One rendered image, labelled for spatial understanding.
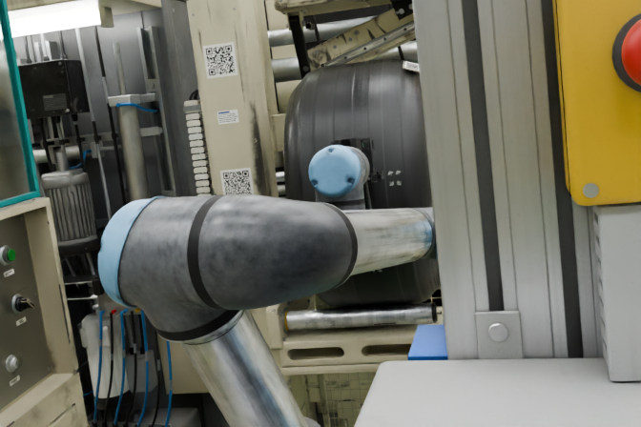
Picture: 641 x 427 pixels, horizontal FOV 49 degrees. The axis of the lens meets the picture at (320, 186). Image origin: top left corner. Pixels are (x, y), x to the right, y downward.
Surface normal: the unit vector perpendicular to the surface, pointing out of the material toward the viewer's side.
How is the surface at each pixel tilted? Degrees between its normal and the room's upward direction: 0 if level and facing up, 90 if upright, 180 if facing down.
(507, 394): 0
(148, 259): 81
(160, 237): 62
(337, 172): 84
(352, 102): 46
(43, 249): 90
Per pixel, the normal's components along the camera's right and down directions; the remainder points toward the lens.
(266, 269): 0.23, 0.19
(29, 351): 0.98, -0.09
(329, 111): -0.22, -0.51
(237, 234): 0.02, -0.37
